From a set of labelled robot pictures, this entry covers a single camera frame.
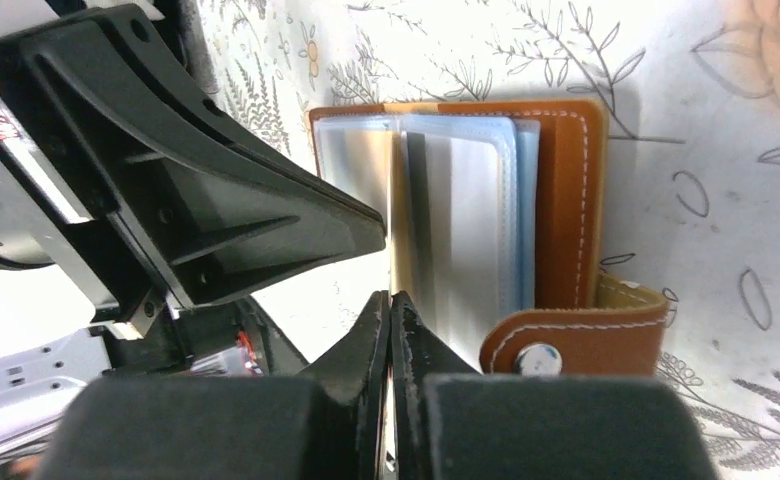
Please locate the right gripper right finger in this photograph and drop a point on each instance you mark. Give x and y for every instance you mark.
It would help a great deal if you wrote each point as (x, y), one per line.
(560, 394)

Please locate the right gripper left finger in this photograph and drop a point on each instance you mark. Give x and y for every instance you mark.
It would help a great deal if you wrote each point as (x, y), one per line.
(324, 422)

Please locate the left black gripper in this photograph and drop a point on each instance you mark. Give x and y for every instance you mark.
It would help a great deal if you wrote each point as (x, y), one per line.
(116, 167)

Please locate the brown leather card holder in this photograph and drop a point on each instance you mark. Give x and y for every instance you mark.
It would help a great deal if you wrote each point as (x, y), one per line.
(562, 218)

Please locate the silver grey credit card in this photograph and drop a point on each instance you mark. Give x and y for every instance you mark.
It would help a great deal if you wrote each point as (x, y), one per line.
(464, 237)

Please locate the floral table mat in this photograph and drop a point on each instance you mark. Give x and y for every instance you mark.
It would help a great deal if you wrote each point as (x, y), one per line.
(692, 91)

